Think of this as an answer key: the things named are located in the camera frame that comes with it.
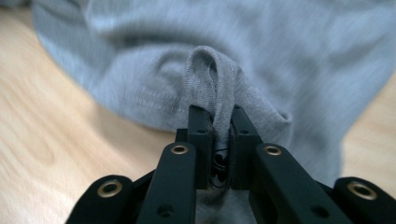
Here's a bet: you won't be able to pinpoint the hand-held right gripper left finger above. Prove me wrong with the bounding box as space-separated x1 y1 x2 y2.
176 105 214 190

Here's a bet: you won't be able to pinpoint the grey pants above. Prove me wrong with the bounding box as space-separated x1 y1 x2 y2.
31 0 396 224

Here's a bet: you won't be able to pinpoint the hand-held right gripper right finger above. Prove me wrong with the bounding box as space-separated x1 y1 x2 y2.
228 105 264 191

